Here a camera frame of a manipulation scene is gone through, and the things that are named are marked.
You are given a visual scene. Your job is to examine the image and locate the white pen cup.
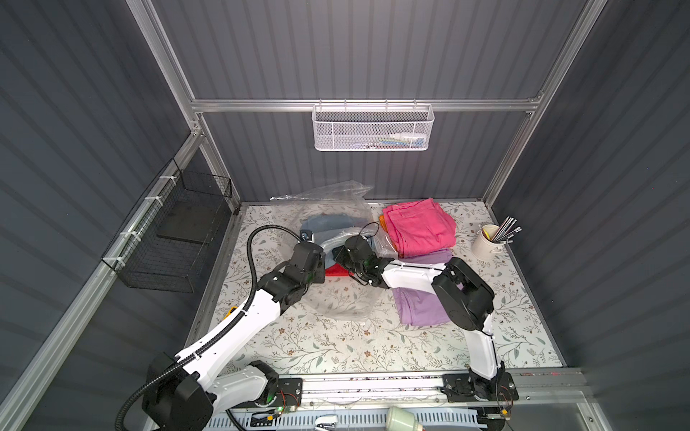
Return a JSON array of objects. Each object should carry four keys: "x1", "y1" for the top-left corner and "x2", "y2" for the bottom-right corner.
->
[{"x1": 471, "y1": 224, "x2": 504, "y2": 261}]

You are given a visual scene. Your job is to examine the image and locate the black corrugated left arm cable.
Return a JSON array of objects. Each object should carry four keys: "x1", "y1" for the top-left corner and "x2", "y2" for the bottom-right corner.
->
[{"x1": 114, "y1": 224, "x2": 305, "y2": 431}]

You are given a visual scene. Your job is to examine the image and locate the folded red cloth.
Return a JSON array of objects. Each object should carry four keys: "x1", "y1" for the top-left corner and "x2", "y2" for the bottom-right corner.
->
[{"x1": 325, "y1": 263, "x2": 350, "y2": 278}]

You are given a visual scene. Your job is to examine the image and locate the bundle of pens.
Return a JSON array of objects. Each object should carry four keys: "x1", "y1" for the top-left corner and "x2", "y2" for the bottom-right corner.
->
[{"x1": 492, "y1": 217, "x2": 521, "y2": 244}]

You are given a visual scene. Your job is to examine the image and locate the white wire mesh basket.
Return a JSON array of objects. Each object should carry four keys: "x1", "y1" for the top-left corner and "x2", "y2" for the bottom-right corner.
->
[{"x1": 311, "y1": 103, "x2": 435, "y2": 152}]

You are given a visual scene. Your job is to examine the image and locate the pale green lamp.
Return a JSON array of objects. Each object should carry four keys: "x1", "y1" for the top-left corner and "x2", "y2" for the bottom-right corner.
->
[{"x1": 386, "y1": 407, "x2": 424, "y2": 431}]

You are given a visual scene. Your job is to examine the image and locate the yellow object on mat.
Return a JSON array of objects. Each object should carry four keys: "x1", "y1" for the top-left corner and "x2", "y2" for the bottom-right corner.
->
[{"x1": 223, "y1": 306, "x2": 238, "y2": 320}]

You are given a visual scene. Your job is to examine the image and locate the orange trousers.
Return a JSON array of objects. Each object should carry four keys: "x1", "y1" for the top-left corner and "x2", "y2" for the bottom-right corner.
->
[{"x1": 378, "y1": 214, "x2": 403, "y2": 256}]

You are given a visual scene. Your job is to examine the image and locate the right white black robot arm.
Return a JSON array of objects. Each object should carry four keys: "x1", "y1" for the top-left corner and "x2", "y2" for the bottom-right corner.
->
[{"x1": 332, "y1": 235, "x2": 502, "y2": 381}]

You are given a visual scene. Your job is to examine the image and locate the clear plastic vacuum bag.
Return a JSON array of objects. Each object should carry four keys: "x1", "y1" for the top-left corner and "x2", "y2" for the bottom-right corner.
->
[{"x1": 271, "y1": 181, "x2": 398, "y2": 321}]

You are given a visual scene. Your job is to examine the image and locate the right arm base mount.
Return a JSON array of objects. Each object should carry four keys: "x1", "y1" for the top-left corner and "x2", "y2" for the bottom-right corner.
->
[{"x1": 438, "y1": 368, "x2": 520, "y2": 404}]

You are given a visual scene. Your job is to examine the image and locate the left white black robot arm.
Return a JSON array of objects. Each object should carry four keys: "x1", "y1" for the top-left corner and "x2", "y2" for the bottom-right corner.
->
[{"x1": 141, "y1": 241, "x2": 325, "y2": 430}]

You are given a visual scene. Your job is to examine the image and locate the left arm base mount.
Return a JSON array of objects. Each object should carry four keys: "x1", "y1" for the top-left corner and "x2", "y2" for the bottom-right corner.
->
[{"x1": 234, "y1": 377, "x2": 304, "y2": 409}]

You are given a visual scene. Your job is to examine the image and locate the black wire mesh basket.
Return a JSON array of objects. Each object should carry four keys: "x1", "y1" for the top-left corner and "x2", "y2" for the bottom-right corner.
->
[{"x1": 102, "y1": 163, "x2": 233, "y2": 294}]

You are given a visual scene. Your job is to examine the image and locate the blue grey cloth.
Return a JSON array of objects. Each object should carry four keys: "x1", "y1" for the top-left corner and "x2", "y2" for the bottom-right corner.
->
[{"x1": 300, "y1": 214, "x2": 361, "y2": 244}]

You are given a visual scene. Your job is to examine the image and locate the purple cloth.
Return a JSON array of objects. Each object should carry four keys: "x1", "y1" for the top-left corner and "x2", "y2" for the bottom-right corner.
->
[{"x1": 393, "y1": 249, "x2": 453, "y2": 327}]

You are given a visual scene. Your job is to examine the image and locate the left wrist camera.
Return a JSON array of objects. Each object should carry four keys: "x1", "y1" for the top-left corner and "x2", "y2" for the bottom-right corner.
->
[{"x1": 299, "y1": 230, "x2": 314, "y2": 242}]

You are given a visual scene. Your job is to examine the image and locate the items in white basket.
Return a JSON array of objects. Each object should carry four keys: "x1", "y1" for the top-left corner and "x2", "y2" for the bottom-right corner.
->
[{"x1": 341, "y1": 132, "x2": 429, "y2": 150}]

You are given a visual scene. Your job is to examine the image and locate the floral table mat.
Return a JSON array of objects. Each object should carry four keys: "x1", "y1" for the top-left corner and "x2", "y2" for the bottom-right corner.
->
[{"x1": 212, "y1": 201, "x2": 562, "y2": 375}]

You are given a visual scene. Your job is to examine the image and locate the pink cloth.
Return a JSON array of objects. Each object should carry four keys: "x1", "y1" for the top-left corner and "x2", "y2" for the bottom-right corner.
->
[{"x1": 383, "y1": 199, "x2": 456, "y2": 258}]

